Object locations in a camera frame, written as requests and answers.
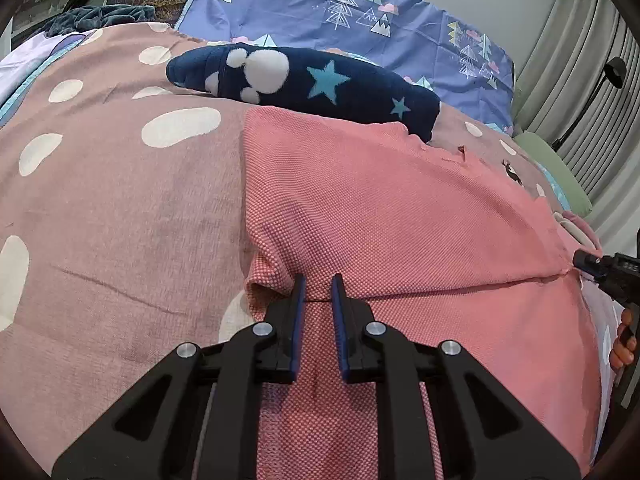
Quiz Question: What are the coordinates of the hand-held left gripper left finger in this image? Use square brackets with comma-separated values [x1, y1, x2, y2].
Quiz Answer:
[51, 274, 307, 480]

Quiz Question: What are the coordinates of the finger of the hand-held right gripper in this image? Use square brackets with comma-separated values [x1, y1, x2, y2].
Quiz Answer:
[572, 250, 640, 308]

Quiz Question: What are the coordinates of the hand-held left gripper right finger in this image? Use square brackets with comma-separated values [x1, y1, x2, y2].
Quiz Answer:
[331, 273, 583, 480]

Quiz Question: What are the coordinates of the pink knit shirt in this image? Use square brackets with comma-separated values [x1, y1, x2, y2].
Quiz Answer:
[241, 107, 603, 480]

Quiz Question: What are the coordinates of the person's right hand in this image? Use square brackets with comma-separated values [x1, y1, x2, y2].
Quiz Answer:
[609, 306, 638, 372]

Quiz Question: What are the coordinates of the small pink white garment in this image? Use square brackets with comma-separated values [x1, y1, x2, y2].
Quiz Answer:
[552, 209, 603, 253]

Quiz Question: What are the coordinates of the green pillow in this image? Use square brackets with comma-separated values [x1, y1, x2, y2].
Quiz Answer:
[512, 131, 593, 216]

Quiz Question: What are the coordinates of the black floor lamp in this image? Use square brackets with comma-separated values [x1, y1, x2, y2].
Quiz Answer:
[551, 56, 628, 151]

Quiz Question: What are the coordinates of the pink dotted blanket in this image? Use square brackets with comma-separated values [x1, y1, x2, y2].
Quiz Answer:
[0, 22, 621, 466]

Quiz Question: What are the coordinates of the navy star print fleece cloth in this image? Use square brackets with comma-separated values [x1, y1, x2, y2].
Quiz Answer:
[166, 44, 442, 143]

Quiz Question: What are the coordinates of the grey curtain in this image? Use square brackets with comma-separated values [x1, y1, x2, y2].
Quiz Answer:
[515, 0, 640, 241]

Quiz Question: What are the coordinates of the blue tree print duvet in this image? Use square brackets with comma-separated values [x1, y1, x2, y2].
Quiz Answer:
[175, 0, 516, 136]

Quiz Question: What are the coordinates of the dark teal fleece blanket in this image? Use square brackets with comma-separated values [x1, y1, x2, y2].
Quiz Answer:
[37, 4, 161, 38]

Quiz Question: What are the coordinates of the light purple cloth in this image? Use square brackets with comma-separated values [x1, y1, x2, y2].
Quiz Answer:
[0, 29, 103, 126]

